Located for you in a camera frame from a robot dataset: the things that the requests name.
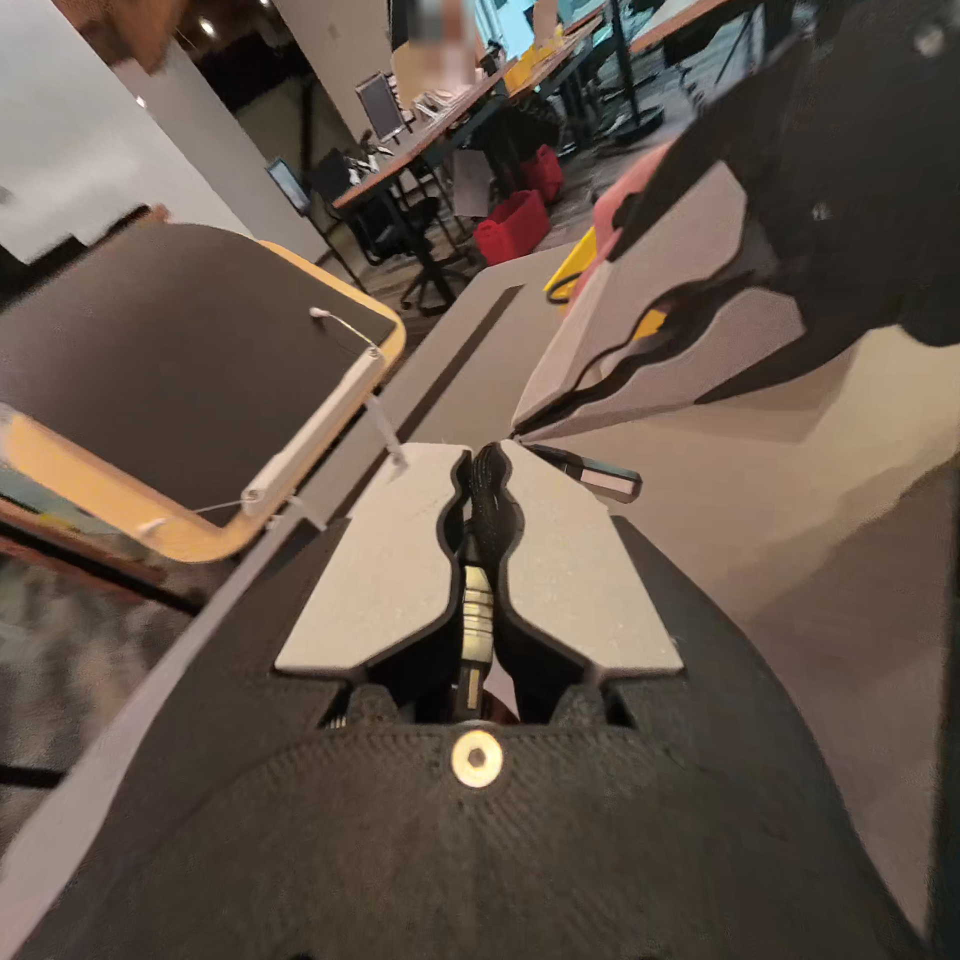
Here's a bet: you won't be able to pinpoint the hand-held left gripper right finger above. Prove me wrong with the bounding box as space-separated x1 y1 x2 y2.
493 439 685 689

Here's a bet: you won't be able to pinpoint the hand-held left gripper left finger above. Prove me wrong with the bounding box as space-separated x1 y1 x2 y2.
273 442 475 685

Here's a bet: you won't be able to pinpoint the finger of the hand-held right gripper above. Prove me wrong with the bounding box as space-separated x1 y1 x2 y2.
517 287 809 442
512 159 751 435

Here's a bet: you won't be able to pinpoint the yellow plastic bin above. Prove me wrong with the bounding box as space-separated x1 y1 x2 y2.
543 225 669 342

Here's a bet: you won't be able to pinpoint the small red bin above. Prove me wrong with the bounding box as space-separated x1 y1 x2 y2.
517 144 564 202

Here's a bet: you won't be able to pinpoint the large red bin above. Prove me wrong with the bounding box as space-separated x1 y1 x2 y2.
474 189 552 265

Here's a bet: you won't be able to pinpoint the white tablet stand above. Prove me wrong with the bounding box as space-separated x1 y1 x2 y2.
138 306 410 537

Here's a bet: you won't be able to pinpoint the grey flat panel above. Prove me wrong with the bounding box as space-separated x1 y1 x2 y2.
450 150 492 219

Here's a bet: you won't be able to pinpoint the small yellow bins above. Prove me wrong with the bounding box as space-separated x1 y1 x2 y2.
502 41 571 95

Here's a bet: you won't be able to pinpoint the black office chair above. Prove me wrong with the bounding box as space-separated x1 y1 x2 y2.
367 195 481 312

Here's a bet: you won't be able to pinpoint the long wooden desk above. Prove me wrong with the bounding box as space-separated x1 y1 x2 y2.
332 60 519 211

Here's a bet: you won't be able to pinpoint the small grey monitor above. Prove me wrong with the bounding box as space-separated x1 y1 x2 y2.
354 71 406 144

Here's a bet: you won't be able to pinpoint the small tablet sign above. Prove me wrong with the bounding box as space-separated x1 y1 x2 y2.
264 157 312 215

